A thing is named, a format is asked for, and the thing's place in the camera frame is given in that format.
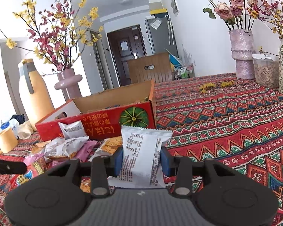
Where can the pink ring vase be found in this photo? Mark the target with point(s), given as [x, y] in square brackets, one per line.
[68, 84]

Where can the white printed snack packet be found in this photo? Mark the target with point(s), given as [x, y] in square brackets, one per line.
[141, 158]

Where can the blue capped plastic bottle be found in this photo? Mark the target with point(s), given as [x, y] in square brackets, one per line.
[13, 124]

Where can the dark brown door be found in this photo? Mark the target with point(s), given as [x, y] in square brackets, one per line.
[126, 44]

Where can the pink yellow blossom branches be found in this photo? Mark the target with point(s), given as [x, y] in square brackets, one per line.
[61, 32]

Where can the patterned red tablecloth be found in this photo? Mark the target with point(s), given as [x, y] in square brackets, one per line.
[240, 126]

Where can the pink textured tall vase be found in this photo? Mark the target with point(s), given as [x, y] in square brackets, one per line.
[242, 49]

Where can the white pouch near box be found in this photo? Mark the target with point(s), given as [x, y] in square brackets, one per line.
[73, 130]

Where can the dark bag on floor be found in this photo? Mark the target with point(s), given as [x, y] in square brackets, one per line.
[20, 118]

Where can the fallen yellow petals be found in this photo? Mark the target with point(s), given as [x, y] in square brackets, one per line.
[204, 88]

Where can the grey refrigerator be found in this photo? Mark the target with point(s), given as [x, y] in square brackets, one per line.
[161, 36]

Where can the dried pink roses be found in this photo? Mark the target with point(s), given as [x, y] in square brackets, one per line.
[236, 14]

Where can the orange white chip packet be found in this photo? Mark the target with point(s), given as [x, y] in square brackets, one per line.
[108, 147]

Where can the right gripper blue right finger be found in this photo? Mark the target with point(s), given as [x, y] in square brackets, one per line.
[167, 162]

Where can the clear container with snacks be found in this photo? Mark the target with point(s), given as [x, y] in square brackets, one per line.
[266, 70]

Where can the yellow ceramic mug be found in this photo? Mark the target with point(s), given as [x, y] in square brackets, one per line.
[8, 141]

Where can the red blue snack bag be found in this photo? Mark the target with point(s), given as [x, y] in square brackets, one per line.
[33, 170]

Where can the yellow thermos jug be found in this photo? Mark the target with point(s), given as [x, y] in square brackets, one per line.
[33, 93]

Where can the yellow box on fridge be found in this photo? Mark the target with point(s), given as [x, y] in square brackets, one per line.
[158, 11]

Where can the white grey crumpled packet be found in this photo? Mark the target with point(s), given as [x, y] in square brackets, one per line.
[64, 148]

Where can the red cardboard pumpkin box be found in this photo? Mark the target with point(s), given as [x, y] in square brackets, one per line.
[103, 114]

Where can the pink snack packet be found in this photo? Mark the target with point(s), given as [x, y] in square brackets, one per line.
[82, 154]

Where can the orange cracker packet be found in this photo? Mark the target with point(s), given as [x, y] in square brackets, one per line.
[85, 185]

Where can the brown wooden chair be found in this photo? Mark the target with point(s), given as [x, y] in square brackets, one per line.
[156, 67]

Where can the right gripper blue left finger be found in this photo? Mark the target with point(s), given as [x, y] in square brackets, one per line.
[115, 162]

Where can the small pink packet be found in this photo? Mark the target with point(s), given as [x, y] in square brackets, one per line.
[32, 157]

